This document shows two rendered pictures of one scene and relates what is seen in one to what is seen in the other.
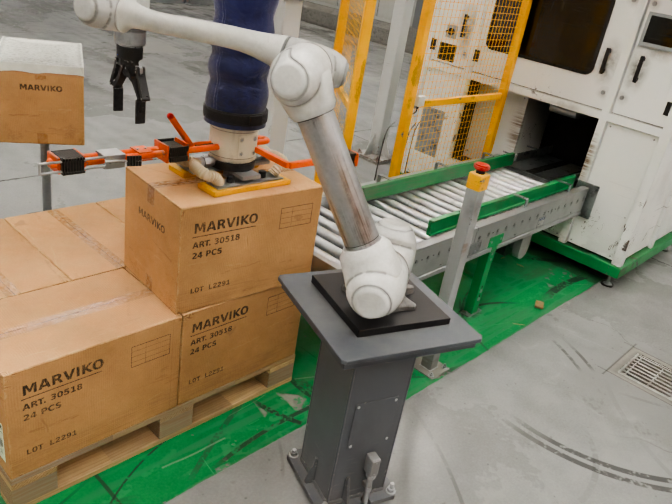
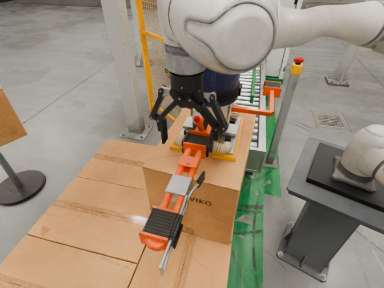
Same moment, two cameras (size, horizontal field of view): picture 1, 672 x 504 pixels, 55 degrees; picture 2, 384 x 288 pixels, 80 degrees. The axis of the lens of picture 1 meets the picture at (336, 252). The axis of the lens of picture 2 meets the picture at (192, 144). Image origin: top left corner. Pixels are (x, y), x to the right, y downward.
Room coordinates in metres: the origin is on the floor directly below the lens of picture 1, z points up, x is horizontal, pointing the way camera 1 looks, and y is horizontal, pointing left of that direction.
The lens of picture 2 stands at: (1.47, 0.90, 1.61)
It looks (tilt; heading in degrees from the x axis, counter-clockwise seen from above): 39 degrees down; 334
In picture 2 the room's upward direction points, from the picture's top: straight up
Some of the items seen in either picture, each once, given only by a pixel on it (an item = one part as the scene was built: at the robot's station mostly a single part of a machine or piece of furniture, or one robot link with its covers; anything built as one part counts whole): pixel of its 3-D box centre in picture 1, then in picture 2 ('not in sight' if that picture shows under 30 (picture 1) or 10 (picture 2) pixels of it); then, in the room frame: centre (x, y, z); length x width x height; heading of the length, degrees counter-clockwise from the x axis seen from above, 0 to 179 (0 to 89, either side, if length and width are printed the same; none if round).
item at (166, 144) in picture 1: (171, 149); (197, 144); (2.05, 0.60, 1.07); 0.10 x 0.08 x 0.06; 48
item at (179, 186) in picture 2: (110, 158); (179, 189); (1.89, 0.74, 1.07); 0.07 x 0.07 x 0.04; 48
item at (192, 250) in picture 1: (223, 226); (207, 164); (2.23, 0.44, 0.74); 0.60 x 0.40 x 0.40; 136
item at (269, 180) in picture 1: (246, 179); (230, 132); (2.17, 0.36, 0.97); 0.34 x 0.10 x 0.05; 138
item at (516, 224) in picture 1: (488, 235); (261, 89); (3.21, -0.79, 0.50); 2.31 x 0.05 x 0.19; 140
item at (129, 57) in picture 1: (129, 60); (187, 88); (1.92, 0.70, 1.37); 0.08 x 0.07 x 0.09; 48
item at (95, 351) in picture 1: (109, 300); (141, 240); (2.21, 0.86, 0.34); 1.20 x 1.00 x 0.40; 140
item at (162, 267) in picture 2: (92, 164); (186, 214); (1.80, 0.76, 1.07); 0.31 x 0.03 x 0.05; 138
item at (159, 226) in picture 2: (66, 160); (160, 227); (1.79, 0.83, 1.07); 0.08 x 0.07 x 0.05; 138
